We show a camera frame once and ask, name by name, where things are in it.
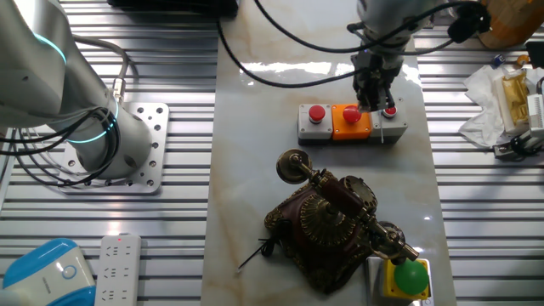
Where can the grey box red mushroom button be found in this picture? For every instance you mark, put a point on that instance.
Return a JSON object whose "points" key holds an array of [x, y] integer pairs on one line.
{"points": [[306, 127]]}

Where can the white power strip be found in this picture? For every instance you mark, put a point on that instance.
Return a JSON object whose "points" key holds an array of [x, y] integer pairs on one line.
{"points": [[119, 272]]}

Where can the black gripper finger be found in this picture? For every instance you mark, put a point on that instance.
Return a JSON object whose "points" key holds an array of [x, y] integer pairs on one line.
{"points": [[365, 100], [388, 98]]}

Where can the yellow box green button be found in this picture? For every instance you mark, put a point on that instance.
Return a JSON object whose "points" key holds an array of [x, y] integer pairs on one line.
{"points": [[374, 280], [410, 276]]}

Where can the small black block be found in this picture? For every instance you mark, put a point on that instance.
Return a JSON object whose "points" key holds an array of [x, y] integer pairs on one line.
{"points": [[535, 55]]}

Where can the antique rotary telephone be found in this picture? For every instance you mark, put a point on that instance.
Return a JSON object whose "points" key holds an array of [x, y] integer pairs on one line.
{"points": [[323, 263]]}

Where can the small orange item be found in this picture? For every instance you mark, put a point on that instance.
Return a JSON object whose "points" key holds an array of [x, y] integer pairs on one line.
{"points": [[523, 61]]}

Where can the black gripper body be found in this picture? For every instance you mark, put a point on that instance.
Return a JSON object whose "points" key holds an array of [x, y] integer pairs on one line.
{"points": [[376, 70]]}

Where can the blue white plastic device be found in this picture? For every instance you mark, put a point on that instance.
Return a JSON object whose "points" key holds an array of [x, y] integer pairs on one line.
{"points": [[42, 276]]}

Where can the grey box flat red button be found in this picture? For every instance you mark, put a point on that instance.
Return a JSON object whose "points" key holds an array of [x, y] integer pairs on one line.
{"points": [[395, 127]]}

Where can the small blue white item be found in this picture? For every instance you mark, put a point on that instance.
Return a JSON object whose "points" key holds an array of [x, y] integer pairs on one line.
{"points": [[498, 60]]}

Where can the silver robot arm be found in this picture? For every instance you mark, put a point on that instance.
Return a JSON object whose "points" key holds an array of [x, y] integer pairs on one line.
{"points": [[38, 72]]}

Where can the white tray yellow contents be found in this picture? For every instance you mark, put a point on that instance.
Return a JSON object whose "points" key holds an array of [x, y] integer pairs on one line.
{"points": [[514, 98]]}

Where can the orange box red mushroom button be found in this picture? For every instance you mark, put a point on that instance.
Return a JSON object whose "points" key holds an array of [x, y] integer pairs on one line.
{"points": [[340, 127]]}

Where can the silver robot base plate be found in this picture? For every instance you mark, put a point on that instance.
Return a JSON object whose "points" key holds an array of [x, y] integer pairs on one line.
{"points": [[149, 170]]}

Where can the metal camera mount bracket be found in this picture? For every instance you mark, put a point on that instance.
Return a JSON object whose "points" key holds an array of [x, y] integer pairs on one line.
{"points": [[501, 151]]}

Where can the crumpled white tissue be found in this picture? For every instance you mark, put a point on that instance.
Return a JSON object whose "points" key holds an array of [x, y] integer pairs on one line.
{"points": [[480, 106]]}

